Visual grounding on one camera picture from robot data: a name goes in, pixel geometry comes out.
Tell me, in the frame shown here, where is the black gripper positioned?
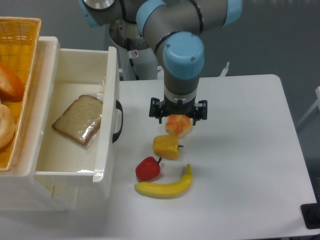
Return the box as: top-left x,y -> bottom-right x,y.
149,97 -> 208,126

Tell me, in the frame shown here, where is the white drawer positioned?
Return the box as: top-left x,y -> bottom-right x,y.
35,47 -> 123,198

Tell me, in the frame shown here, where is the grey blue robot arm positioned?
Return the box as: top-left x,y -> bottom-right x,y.
79,0 -> 243,122

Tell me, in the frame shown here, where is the white drawer cabinet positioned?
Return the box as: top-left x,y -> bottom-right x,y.
0,36 -> 79,211

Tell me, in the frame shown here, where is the orange knotted bread roll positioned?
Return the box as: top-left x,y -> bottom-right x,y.
165,114 -> 193,139

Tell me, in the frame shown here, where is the yellow bell pepper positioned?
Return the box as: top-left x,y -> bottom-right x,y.
152,134 -> 184,160

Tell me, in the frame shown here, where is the red bell pepper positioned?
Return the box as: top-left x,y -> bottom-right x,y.
135,156 -> 163,182

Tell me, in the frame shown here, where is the yellow banana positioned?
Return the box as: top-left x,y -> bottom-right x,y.
134,164 -> 193,199

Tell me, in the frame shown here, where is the wrapped bread slice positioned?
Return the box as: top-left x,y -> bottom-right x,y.
51,94 -> 103,147

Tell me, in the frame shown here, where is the black device at edge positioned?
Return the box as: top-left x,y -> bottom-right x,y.
300,203 -> 320,230

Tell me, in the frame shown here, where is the orange bread piece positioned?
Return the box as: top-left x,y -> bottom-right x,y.
0,61 -> 25,102

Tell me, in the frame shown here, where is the pale round bun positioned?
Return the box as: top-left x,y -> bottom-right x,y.
0,103 -> 16,148

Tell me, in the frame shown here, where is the yellow wicker basket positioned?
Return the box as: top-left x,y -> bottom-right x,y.
0,16 -> 42,172

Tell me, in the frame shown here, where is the white table bracket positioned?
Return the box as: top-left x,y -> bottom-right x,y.
220,61 -> 230,77

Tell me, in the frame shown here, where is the white frame at right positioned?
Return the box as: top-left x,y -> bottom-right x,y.
295,86 -> 320,133

